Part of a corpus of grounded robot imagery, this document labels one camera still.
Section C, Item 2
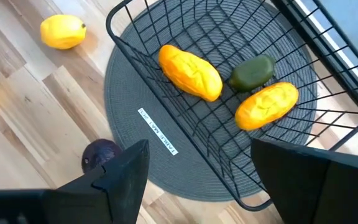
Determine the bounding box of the orange-yellow mango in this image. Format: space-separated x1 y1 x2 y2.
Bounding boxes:
234 82 300 131
158 44 224 103

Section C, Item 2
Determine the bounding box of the dark purple round fruit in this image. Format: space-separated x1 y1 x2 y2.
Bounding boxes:
81 138 124 174

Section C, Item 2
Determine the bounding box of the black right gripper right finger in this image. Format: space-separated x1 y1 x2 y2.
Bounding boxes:
250 138 358 224

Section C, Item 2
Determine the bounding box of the black wire basket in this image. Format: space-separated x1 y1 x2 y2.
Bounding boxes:
106 0 358 212

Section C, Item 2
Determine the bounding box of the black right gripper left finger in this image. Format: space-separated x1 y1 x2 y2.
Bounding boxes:
0 139 150 224

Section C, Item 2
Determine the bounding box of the grey round woven table mat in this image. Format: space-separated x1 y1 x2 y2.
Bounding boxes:
103 0 318 202

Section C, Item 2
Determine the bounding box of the dark green avocado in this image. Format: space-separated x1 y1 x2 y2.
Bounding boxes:
228 54 277 93

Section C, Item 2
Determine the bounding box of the yellow lemon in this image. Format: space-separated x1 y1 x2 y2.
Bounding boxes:
39 14 88 50

